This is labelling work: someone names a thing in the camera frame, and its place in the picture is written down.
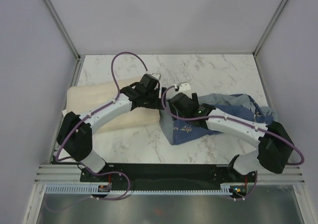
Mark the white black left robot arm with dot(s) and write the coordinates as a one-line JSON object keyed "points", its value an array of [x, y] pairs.
{"points": [[76, 132]]}

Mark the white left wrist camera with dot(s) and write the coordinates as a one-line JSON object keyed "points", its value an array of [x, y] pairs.
{"points": [[157, 76]]}

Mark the white slotted cable duct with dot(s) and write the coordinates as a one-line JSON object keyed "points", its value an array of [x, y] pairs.
{"points": [[136, 188]]}

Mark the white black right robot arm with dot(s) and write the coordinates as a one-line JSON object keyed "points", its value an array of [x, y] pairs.
{"points": [[271, 141]]}

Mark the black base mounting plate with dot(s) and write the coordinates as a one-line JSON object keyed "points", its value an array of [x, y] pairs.
{"points": [[170, 176]]}

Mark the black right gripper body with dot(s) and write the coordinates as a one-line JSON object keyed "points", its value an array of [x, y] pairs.
{"points": [[194, 98]]}

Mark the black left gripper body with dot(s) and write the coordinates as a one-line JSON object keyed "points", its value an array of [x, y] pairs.
{"points": [[152, 101]]}

